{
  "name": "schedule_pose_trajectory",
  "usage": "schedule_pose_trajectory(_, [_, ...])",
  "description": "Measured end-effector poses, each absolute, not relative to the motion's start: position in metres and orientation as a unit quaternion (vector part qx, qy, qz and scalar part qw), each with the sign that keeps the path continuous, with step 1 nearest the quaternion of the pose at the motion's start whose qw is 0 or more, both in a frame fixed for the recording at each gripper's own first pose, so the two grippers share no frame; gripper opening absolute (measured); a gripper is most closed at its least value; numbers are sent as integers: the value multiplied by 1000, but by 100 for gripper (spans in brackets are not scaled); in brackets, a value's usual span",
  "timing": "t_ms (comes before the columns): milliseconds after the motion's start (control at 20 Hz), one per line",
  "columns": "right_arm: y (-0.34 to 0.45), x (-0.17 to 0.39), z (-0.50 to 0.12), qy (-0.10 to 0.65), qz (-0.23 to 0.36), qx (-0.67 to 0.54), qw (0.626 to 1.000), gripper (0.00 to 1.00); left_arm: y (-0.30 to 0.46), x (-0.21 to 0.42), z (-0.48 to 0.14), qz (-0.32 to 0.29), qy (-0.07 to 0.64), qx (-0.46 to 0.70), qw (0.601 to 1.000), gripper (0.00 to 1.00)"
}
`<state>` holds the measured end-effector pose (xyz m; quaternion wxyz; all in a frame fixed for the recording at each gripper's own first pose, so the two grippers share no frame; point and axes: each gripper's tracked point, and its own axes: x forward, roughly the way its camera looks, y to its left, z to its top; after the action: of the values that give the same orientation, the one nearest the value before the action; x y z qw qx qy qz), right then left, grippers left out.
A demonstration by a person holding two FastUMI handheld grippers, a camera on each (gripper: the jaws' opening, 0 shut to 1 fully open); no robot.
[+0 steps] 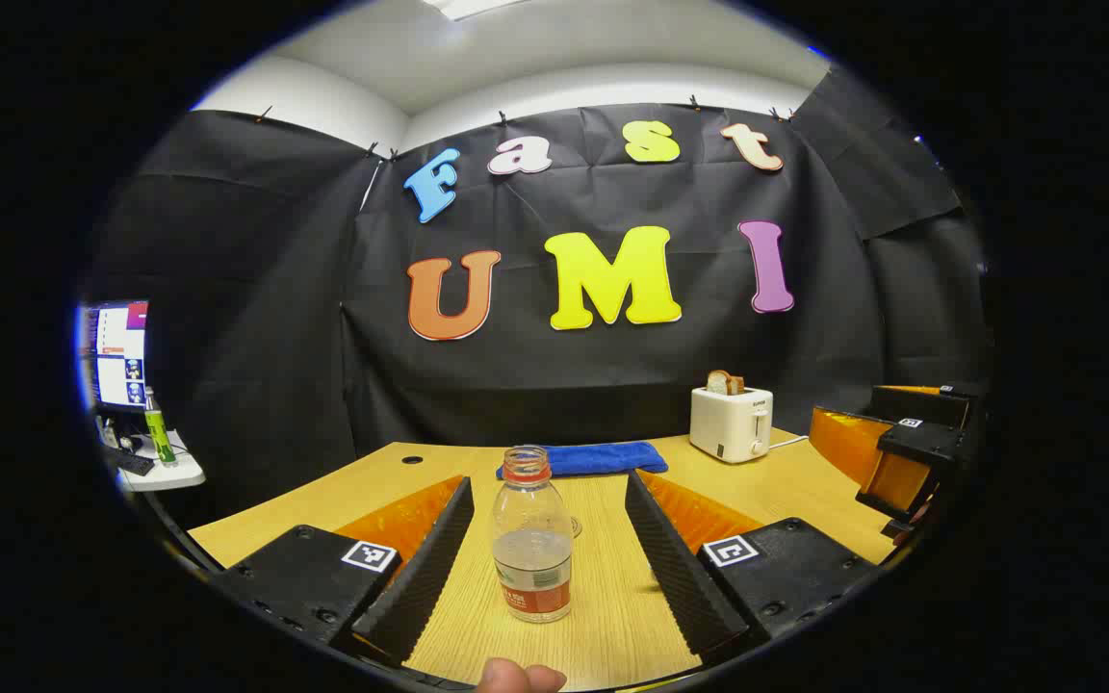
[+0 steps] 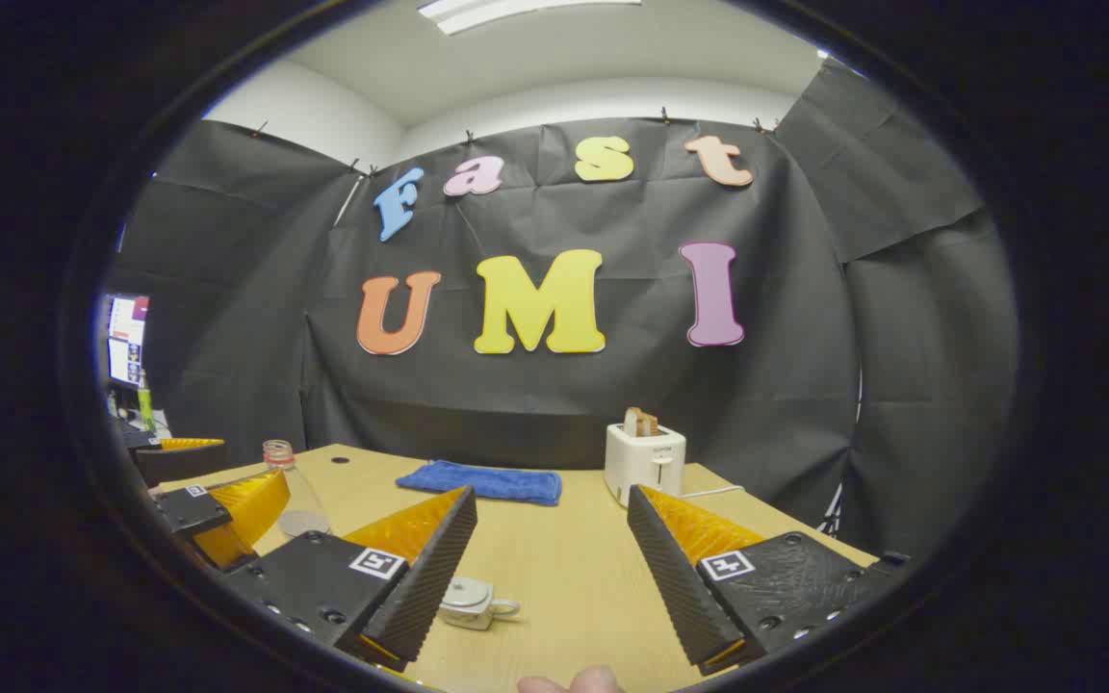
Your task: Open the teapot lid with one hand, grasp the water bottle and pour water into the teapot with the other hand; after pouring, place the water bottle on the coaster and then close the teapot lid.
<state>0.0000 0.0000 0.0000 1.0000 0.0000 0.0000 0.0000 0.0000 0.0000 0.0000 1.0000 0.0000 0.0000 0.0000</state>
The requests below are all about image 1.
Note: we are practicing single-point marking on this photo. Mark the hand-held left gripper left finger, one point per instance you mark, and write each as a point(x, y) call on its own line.
point(425, 568)

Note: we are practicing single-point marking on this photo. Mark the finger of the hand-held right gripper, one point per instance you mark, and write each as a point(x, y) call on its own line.
point(920, 404)
point(930, 445)

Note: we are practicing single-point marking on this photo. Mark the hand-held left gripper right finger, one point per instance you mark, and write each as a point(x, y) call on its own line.
point(670, 568)

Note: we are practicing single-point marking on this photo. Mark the clear plastic water bottle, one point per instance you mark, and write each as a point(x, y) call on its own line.
point(532, 520)

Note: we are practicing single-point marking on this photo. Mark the green bottle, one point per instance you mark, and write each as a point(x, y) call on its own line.
point(160, 438)

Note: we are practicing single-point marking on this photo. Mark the blue towel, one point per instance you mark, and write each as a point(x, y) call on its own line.
point(603, 458)

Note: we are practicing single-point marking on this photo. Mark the white toaster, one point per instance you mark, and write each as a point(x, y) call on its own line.
point(723, 423)

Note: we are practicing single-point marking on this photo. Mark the light bread slice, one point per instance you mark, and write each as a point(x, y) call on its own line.
point(717, 383)

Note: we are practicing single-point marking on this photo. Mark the small white side table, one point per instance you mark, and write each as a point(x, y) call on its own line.
point(174, 474)

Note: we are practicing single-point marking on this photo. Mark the black keyboard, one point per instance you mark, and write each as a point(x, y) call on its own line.
point(131, 462)

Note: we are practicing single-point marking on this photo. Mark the computer monitor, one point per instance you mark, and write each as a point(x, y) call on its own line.
point(121, 356)

